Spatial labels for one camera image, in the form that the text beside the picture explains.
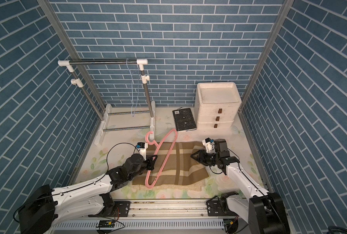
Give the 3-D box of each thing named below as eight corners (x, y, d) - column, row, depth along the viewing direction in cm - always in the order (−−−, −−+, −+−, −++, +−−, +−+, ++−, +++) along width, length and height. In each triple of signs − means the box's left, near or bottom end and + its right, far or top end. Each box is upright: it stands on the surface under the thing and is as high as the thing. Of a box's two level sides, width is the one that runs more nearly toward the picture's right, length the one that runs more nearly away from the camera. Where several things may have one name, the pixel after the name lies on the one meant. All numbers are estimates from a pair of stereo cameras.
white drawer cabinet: (196, 129, 108) (199, 104, 88) (194, 107, 123) (197, 81, 103) (231, 129, 109) (243, 104, 89) (225, 107, 124) (234, 82, 104)
